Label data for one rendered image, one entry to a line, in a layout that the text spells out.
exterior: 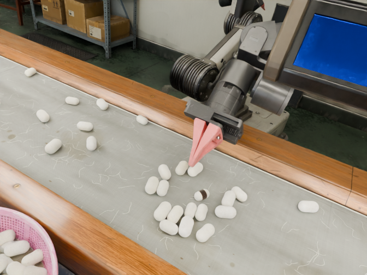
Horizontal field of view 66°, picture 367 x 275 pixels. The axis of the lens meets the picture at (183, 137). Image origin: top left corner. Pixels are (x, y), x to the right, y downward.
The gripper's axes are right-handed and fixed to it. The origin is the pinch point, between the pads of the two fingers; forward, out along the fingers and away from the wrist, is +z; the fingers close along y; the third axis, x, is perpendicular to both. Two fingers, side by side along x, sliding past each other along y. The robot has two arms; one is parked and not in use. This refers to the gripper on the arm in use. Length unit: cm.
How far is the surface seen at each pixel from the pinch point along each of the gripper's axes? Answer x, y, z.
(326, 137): 174, 36, -87
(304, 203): 10.9, 19.8, -3.8
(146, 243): -1.0, -0.2, 15.0
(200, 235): 0.6, 6.6, 10.0
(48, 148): 0.9, -27.5, 10.2
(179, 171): 7.5, -3.4, 1.8
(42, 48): 20, -68, -15
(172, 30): 175, -130, -134
